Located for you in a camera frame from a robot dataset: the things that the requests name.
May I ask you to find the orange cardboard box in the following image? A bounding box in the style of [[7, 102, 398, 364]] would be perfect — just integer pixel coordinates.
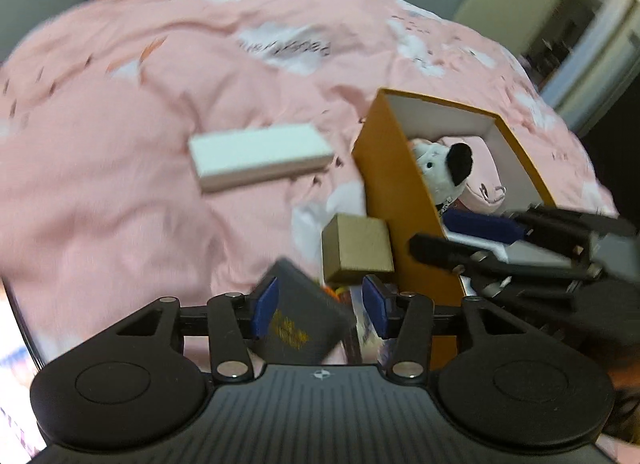
[[351, 88, 559, 370]]

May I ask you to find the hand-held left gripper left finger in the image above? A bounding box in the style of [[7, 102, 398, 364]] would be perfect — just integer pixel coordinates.
[[100, 275, 281, 386]]

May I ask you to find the pink cloud print blanket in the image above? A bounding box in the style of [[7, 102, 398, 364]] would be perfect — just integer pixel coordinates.
[[0, 0, 621, 464]]

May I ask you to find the pink pouch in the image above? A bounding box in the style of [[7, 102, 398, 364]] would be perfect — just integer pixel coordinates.
[[457, 136, 517, 216]]

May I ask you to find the white box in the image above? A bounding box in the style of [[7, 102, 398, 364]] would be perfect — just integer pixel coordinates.
[[188, 122, 334, 195]]

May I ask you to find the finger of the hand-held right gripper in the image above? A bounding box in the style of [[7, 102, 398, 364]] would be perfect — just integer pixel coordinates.
[[409, 233, 605, 311], [442, 205, 639, 259]]

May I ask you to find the dark grey box gold print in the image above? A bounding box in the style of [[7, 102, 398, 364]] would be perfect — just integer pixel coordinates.
[[250, 258, 357, 366]]

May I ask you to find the bright screen device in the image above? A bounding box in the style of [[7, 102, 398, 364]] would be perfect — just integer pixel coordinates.
[[0, 279, 49, 464]]

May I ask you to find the gold gift box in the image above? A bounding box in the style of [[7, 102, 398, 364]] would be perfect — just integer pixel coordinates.
[[321, 213, 396, 286]]

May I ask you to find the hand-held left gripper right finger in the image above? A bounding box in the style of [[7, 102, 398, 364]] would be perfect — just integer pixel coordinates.
[[361, 276, 551, 386]]

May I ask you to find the white plush dog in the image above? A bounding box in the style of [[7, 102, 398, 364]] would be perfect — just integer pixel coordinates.
[[407, 139, 476, 218]]

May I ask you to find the white door frame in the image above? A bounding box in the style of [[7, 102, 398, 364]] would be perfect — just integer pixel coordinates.
[[541, 0, 640, 132]]

